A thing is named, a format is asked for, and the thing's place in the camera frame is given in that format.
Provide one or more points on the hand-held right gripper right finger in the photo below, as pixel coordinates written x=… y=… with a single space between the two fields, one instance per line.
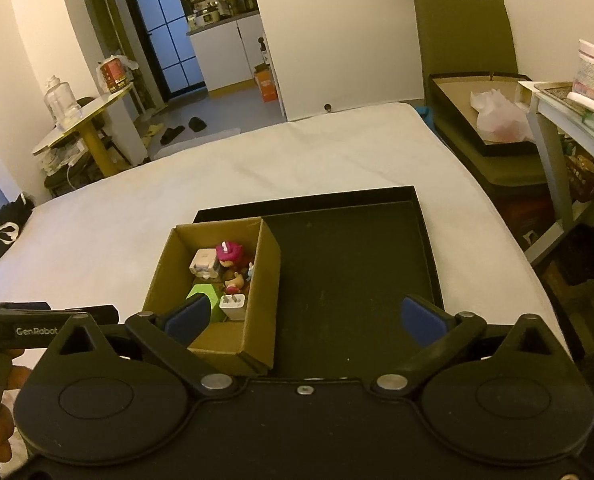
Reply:
x=422 y=317

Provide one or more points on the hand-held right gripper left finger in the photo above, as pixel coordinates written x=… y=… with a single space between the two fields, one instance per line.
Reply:
x=187 y=317

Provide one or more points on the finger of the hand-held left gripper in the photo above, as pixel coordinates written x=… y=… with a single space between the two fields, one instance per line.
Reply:
x=99 y=314

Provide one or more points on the green hexagonal block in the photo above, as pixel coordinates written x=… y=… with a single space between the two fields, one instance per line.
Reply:
x=204 y=291

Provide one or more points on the white wall charger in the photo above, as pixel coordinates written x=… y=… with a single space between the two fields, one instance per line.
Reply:
x=234 y=308

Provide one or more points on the small brown figurine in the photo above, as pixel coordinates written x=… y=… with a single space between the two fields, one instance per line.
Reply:
x=234 y=284

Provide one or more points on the white lavender small box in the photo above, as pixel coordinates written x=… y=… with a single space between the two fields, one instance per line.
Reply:
x=203 y=260

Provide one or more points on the pink haired figurine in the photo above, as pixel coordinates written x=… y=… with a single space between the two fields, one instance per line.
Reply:
x=228 y=251

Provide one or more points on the brown cardboard box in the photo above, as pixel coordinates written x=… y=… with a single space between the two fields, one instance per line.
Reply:
x=263 y=285

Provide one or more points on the black shallow tray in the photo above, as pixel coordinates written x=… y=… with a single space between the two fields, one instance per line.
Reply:
x=347 y=270

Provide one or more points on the black bag with white print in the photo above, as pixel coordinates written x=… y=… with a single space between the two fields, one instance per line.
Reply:
x=7 y=225

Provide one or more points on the dark bags under table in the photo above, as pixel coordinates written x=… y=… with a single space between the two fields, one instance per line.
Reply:
x=62 y=172

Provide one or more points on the yellow round table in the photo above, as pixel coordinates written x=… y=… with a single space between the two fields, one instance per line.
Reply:
x=97 y=145

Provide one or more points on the black slipper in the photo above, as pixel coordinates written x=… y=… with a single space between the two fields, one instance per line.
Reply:
x=172 y=134
x=197 y=123

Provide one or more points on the pair of yellow slippers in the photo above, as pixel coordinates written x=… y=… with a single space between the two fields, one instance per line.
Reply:
x=153 y=131

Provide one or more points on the brown storage basket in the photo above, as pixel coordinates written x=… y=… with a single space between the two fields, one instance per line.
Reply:
x=584 y=176

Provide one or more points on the white plastic bag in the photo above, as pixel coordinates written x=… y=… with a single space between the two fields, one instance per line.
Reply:
x=499 y=116

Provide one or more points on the clear glass jar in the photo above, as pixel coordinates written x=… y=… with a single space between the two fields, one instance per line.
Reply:
x=59 y=99

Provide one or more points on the black edged flat box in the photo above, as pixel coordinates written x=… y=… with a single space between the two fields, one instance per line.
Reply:
x=454 y=100

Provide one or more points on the white side table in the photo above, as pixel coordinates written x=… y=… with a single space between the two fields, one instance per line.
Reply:
x=552 y=125

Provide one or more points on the red box in bag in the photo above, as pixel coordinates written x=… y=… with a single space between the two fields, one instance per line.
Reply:
x=112 y=74

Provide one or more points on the orange box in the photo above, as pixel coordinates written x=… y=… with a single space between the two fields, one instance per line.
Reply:
x=267 y=84

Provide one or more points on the white kitchen cabinet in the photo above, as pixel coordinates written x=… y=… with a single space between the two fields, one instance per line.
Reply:
x=227 y=55

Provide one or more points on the black spray bottle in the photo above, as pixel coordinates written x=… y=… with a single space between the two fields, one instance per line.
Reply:
x=263 y=51

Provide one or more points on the black framed glass door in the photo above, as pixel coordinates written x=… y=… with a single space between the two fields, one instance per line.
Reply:
x=164 y=30

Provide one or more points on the white bottle with pink cap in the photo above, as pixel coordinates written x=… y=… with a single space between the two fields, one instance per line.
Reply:
x=589 y=69

